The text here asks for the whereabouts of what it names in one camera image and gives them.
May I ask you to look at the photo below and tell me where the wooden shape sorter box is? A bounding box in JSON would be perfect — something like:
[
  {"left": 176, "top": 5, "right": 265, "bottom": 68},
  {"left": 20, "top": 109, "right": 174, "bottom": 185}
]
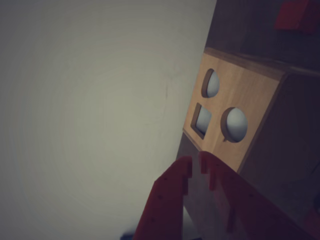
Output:
[{"left": 182, "top": 46, "right": 320, "bottom": 213}]

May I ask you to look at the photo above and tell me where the red cube block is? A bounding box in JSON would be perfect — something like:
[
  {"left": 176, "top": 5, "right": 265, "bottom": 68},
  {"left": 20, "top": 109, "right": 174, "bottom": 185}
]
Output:
[{"left": 273, "top": 0, "right": 320, "bottom": 35}]

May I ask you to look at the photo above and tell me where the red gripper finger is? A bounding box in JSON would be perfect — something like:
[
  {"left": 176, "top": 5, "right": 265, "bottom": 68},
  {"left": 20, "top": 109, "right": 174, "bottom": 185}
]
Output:
[
  {"left": 134, "top": 156, "right": 194, "bottom": 240},
  {"left": 199, "top": 151, "right": 319, "bottom": 240}
]

